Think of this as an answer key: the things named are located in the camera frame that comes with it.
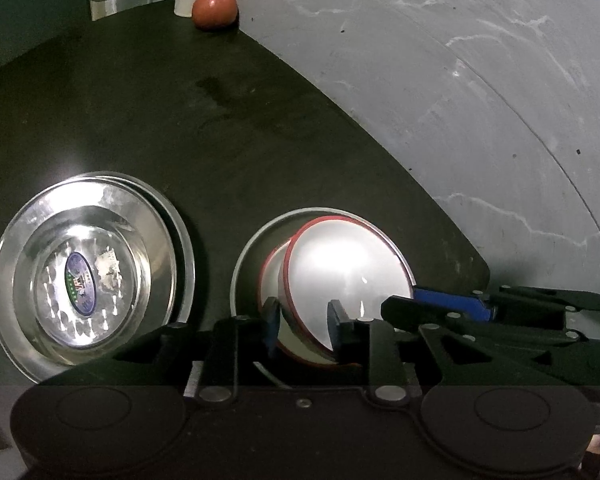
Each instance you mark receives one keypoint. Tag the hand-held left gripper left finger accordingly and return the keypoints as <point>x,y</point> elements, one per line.
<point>271,327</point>

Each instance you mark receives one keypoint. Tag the steel plate with sticker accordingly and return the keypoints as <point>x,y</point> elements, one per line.
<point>80,280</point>

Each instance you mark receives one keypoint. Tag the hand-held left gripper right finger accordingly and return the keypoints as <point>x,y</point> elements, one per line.
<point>336,325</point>

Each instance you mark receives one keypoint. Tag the grey cabinet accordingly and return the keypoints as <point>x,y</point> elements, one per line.
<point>35,15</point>

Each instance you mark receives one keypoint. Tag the white bowl with red rim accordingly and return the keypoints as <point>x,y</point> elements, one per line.
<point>270,275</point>
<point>345,265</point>

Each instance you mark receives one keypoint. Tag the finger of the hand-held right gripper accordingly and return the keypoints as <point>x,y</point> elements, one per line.
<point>430,316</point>
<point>450,302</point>

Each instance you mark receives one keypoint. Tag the red ball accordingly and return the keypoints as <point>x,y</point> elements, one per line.
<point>215,9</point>

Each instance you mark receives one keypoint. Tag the plain steel plate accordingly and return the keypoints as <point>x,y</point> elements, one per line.
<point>184,260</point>

